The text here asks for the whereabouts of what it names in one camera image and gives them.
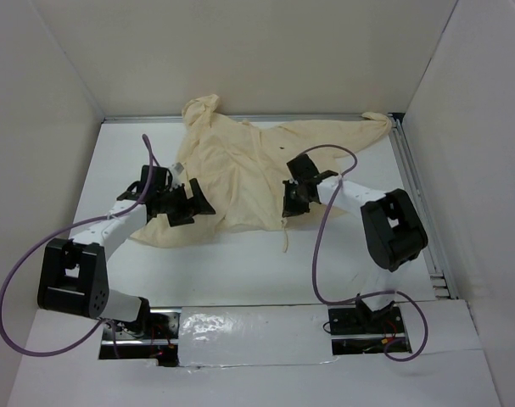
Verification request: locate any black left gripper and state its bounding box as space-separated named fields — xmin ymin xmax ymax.
xmin=157 ymin=178 xmax=216 ymax=227

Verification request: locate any cream yellow jacket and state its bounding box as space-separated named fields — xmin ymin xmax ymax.
xmin=132 ymin=94 xmax=392 ymax=248

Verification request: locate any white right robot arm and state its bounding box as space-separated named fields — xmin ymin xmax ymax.
xmin=283 ymin=153 xmax=428 ymax=332

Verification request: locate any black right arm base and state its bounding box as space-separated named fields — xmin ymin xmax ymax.
xmin=322 ymin=300 xmax=411 ymax=356

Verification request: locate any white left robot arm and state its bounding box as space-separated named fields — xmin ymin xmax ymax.
xmin=37 ymin=164 xmax=215 ymax=338

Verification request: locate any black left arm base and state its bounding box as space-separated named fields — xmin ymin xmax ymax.
xmin=98 ymin=308 xmax=182 ymax=367

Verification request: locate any white taped front board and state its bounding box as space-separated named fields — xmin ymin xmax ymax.
xmin=178 ymin=305 xmax=336 ymax=368

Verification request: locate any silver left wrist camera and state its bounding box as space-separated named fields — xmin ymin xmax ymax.
xmin=171 ymin=162 xmax=184 ymax=175

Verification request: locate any aluminium frame rail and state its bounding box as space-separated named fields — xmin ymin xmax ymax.
xmin=99 ymin=114 xmax=459 ymax=300

